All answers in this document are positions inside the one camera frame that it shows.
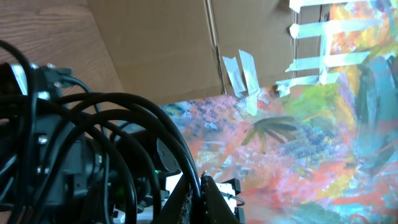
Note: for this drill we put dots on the colourful painted backdrop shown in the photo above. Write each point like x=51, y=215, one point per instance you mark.
x=312, y=153

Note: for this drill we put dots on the cardboard panel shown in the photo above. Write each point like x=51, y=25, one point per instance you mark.
x=173, y=50

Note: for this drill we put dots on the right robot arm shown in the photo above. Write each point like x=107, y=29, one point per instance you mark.
x=83, y=168

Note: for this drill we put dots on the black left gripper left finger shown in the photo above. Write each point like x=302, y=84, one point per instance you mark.
x=178, y=207

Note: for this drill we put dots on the black USB cable long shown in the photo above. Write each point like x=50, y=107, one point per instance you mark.
x=130, y=185

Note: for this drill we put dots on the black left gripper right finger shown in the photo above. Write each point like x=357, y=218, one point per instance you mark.
x=216, y=210

